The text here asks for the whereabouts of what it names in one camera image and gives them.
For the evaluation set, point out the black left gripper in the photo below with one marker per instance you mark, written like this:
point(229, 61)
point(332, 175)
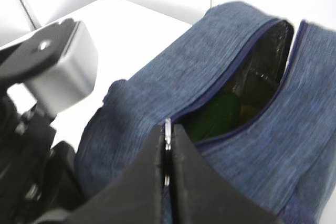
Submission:
point(38, 184)

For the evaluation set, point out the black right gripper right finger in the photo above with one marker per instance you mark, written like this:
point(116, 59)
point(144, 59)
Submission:
point(200, 195)

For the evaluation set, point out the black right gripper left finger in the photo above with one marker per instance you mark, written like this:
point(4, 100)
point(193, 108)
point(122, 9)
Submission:
point(133, 197)

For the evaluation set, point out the green cucumber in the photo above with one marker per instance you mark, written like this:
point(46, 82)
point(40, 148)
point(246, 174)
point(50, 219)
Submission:
point(216, 117)

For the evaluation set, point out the dark navy fabric lunch bag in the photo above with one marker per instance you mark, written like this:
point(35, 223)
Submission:
point(255, 97)

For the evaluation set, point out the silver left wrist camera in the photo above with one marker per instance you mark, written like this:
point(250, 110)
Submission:
point(57, 64)

